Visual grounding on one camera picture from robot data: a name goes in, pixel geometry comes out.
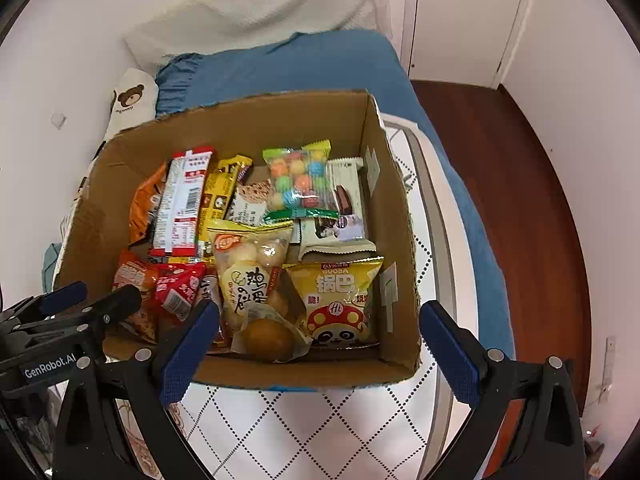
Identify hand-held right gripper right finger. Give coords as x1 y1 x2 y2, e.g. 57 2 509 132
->
419 301 586 480

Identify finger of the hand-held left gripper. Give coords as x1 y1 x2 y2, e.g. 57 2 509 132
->
0 281 88 333
12 285 143 348

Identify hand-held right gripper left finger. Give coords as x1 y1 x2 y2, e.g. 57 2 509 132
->
52 300 223 480

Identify orange snack packet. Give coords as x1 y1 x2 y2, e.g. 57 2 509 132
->
129 160 168 247

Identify cardboard box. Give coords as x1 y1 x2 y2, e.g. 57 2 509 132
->
52 89 423 393

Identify orange-red snack packet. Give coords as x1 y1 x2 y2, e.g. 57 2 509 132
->
111 250 162 343

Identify red snack packet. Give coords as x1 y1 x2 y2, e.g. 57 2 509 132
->
154 261 208 322

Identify clear round-snack packet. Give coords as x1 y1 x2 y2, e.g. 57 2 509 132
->
207 220 296 348

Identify white red-striped snack packet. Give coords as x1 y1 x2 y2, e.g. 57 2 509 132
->
149 145 216 257

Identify yellow dark-print snack packet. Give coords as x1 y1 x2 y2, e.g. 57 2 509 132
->
200 155 253 233

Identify white speckled snack packet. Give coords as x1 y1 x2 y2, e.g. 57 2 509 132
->
225 180 273 226

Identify white grey-picture snack packet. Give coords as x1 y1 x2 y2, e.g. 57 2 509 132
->
297 215 377 263

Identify white chocolate-picture snack packet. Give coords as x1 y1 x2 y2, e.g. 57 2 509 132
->
327 157 368 241

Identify bear print pillow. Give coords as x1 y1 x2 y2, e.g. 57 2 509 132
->
60 67 161 241

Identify colourful candy ball packet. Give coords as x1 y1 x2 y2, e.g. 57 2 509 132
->
262 140 341 224

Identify blue bed cover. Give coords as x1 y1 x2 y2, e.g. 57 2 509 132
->
42 29 517 361

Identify white pillow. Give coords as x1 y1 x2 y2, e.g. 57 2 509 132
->
122 0 396 70

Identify white door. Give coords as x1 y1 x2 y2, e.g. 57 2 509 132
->
409 0 532 88

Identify white wall fixture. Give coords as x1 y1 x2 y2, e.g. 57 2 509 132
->
602 336 617 392

